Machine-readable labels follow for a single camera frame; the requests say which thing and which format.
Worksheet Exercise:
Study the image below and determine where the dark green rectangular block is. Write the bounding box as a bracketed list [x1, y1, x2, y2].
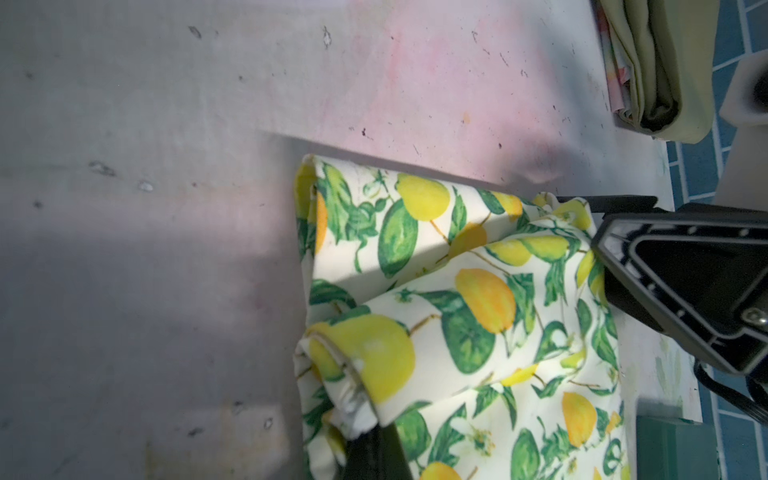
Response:
[636, 416, 721, 480]

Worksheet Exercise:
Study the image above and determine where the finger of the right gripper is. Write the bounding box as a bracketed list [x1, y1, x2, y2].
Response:
[592, 203, 767, 378]
[557, 195, 659, 214]

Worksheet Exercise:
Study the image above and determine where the olive green skirt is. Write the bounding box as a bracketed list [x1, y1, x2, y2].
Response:
[599, 1, 720, 144]

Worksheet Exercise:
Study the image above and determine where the lemon print skirt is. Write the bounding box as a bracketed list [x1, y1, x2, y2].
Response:
[293, 155, 632, 479]

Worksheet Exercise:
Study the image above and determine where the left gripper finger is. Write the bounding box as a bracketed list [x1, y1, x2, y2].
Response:
[341, 423, 413, 480]

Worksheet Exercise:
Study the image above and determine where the pastel floral skirt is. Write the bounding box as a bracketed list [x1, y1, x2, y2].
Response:
[596, 1, 633, 118]

